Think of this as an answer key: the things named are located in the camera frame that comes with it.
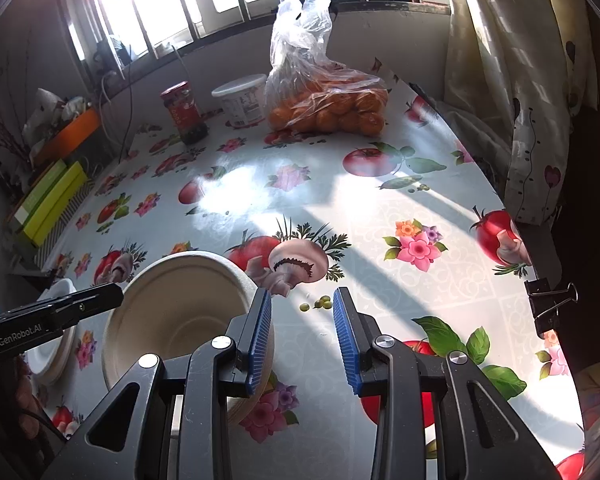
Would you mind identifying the printed vegetable tablecloth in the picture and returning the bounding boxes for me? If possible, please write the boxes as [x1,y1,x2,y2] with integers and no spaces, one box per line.
[30,62,588,480]

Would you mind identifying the printed cream curtain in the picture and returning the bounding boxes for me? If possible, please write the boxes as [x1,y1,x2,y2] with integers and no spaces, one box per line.
[442,0,596,226]

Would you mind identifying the striped cardboard box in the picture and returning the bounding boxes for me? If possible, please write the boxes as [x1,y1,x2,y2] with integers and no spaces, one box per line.
[32,175,97,267]

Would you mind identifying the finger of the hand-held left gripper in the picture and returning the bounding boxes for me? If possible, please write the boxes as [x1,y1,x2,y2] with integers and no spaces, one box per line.
[34,282,126,330]

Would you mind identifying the plastic bag of oranges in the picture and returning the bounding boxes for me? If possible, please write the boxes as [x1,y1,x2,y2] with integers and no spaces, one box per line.
[264,0,388,137]

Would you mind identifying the red label sauce jar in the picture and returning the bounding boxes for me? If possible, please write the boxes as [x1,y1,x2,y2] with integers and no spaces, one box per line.
[160,81,208,146]

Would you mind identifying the dried branches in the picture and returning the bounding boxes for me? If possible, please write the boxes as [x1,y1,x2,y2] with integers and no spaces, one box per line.
[0,95,32,162]

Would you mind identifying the beige paper bowl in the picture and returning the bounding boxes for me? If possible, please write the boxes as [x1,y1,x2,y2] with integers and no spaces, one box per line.
[226,350,277,429]
[101,251,277,403]

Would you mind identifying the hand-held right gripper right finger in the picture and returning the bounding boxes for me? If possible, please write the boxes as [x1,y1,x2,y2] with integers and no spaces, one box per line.
[331,286,561,480]

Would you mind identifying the person's left hand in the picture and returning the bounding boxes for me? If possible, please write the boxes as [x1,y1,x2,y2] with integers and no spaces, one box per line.
[4,356,39,435]

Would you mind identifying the white cable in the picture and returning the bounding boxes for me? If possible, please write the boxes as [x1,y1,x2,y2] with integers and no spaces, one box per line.
[99,72,127,157]

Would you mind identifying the lime green box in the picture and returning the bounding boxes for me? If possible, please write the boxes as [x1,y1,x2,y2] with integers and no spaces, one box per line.
[22,160,88,248]

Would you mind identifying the small white foam plate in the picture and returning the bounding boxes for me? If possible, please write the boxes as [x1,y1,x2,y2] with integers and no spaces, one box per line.
[27,280,76,376]

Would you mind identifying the orange box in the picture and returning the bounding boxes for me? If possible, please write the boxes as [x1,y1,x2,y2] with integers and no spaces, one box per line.
[32,109,101,166]

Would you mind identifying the large white foam plate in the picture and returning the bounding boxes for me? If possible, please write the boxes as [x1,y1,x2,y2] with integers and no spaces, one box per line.
[24,280,79,387]

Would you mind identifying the white plastic tub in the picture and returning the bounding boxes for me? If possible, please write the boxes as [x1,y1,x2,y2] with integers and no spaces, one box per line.
[211,74,268,129]

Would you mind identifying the flat white green box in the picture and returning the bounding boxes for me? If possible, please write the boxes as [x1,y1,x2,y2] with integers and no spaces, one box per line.
[7,159,68,233]

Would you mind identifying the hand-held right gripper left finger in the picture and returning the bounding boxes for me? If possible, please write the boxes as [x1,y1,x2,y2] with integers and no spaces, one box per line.
[42,286,275,480]

